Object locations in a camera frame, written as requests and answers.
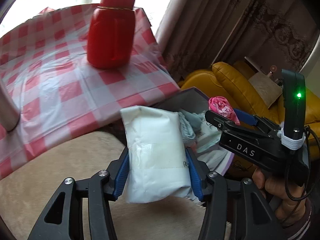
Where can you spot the white tissue pack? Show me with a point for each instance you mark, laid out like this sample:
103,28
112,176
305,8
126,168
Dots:
158,166

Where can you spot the red white checkered tablecloth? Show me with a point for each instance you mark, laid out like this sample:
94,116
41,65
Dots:
59,94

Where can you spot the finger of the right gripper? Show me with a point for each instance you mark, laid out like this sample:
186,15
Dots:
220,122
260,123

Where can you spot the brown patterned curtain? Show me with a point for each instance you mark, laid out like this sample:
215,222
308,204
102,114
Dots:
193,34

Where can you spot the light blue cloth in box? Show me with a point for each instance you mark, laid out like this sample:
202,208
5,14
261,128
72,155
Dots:
204,139

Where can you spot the dark storage box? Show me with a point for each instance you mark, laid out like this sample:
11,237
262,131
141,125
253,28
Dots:
191,100

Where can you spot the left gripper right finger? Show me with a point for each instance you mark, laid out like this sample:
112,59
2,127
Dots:
239,203

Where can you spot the person's right hand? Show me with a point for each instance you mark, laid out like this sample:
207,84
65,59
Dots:
288,212

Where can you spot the yellow leather sofa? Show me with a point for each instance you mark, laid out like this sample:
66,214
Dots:
232,82

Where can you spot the stainless steel thermos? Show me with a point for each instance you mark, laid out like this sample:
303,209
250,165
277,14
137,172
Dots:
9,113

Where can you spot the black tracker with green light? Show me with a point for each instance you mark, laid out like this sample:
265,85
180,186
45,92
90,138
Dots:
294,94

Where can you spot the red thermos bottle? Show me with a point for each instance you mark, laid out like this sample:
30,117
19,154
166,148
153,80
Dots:
111,33

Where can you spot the beige cushion on sofa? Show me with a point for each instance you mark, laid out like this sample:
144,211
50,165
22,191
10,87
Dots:
268,90

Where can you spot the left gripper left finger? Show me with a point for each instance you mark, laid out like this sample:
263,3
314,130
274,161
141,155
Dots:
63,215

